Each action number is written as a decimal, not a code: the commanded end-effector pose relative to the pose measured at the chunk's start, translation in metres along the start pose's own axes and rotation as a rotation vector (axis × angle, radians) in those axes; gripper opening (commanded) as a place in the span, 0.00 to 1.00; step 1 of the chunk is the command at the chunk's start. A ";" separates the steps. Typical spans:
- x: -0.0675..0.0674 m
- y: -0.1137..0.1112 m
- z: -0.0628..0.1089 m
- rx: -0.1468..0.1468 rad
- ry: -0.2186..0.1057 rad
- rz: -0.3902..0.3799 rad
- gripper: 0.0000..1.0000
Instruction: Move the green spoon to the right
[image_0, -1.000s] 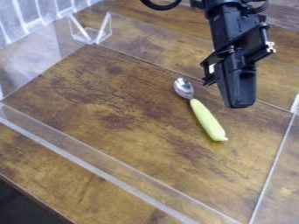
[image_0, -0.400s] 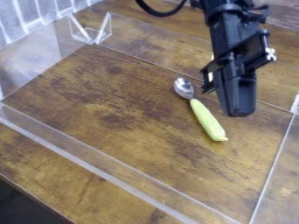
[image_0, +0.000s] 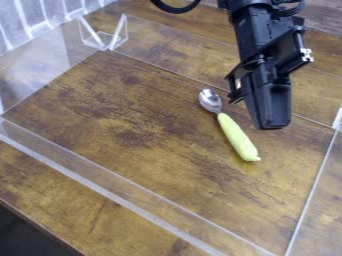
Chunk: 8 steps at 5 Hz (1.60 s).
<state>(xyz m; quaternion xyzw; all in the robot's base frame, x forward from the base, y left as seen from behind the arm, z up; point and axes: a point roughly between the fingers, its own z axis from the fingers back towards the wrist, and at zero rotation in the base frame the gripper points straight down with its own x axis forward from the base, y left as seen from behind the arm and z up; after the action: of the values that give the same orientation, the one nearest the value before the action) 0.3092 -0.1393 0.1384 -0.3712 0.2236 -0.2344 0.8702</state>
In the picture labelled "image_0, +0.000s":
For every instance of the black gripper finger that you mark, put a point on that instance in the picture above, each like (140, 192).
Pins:
(267, 98)

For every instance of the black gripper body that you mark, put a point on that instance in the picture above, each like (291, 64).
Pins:
(270, 40)

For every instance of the green handled metal spoon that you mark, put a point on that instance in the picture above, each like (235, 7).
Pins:
(236, 137)

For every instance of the black strip on table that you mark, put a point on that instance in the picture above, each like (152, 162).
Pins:
(298, 21)

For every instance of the clear acrylic corner bracket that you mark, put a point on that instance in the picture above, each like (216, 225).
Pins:
(101, 40)

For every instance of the clear acrylic enclosure wall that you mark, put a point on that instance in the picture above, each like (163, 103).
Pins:
(116, 162)

